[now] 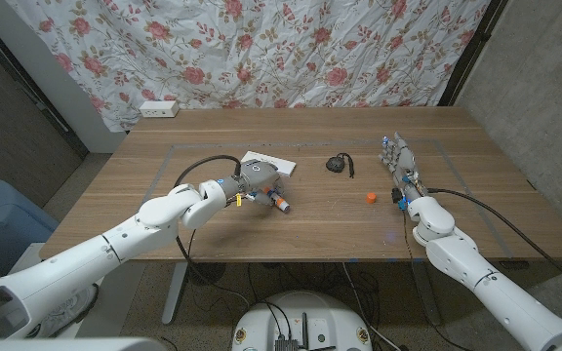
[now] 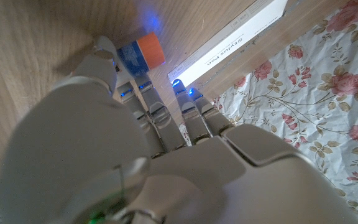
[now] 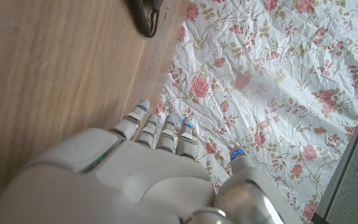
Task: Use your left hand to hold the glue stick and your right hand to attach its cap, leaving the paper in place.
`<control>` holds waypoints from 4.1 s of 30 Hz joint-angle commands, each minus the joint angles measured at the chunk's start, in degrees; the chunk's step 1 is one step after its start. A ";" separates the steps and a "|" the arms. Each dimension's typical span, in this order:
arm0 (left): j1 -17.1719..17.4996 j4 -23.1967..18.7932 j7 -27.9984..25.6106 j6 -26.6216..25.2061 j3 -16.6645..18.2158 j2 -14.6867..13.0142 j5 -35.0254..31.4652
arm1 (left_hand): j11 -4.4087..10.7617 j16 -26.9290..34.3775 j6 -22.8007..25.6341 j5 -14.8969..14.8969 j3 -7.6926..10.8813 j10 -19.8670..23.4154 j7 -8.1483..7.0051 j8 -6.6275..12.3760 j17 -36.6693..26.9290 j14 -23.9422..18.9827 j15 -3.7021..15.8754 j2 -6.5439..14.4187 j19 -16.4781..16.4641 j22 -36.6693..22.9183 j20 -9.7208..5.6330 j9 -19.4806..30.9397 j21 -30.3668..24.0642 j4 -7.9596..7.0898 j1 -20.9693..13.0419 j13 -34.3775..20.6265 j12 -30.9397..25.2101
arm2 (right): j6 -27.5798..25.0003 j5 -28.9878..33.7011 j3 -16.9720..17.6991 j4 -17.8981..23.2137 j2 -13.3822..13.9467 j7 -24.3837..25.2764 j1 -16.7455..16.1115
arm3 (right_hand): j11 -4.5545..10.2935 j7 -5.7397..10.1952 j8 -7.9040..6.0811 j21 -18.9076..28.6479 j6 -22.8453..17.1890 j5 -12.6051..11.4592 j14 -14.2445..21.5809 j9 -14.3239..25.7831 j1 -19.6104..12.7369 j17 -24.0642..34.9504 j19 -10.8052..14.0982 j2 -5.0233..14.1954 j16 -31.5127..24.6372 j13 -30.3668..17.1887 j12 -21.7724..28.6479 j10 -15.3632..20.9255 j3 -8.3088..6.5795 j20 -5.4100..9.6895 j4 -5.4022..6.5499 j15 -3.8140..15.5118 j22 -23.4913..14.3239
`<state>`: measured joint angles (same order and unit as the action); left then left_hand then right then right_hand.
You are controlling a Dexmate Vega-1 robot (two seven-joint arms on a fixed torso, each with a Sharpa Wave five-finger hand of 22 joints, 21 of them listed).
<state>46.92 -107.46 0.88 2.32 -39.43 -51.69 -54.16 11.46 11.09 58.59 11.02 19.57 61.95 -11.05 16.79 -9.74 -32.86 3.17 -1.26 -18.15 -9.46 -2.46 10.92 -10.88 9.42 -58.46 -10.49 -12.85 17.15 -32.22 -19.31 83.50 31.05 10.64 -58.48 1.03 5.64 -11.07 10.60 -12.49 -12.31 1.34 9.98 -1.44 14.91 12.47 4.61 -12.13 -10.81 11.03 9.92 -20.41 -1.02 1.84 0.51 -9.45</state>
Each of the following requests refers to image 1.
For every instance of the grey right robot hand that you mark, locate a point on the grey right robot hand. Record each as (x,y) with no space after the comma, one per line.
(403,158)

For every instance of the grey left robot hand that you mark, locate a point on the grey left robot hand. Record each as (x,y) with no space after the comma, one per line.
(256,175)

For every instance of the orange blue white glue stick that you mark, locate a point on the orange blue white glue stick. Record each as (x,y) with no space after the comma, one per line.
(281,204)

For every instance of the orange glue stick cap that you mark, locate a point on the orange glue stick cap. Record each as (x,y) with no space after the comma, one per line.
(371,198)

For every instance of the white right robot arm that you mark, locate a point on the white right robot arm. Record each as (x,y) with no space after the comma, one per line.
(486,278)

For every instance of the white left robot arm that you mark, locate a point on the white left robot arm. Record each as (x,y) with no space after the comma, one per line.
(115,244)

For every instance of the flat white cardboard box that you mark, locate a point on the flat white cardboard box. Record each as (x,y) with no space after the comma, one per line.
(286,167)

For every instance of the white power strip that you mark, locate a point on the white power strip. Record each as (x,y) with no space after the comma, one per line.
(158,108)

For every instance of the floral backdrop cloth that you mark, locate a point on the floral backdrop cloth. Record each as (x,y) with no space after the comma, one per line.
(261,49)

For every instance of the black backdrop stand pole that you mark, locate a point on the black backdrop stand pole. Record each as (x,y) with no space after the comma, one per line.
(471,49)

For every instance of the grey table leg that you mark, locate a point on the grey table leg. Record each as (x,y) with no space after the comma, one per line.
(427,292)

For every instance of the white table leg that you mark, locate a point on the white table leg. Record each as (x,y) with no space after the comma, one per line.
(173,292)

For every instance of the white robot torso base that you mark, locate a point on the white robot torso base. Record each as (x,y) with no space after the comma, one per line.
(305,317)

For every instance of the blue plastic bin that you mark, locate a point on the blue plastic bin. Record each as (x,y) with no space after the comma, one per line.
(3,224)

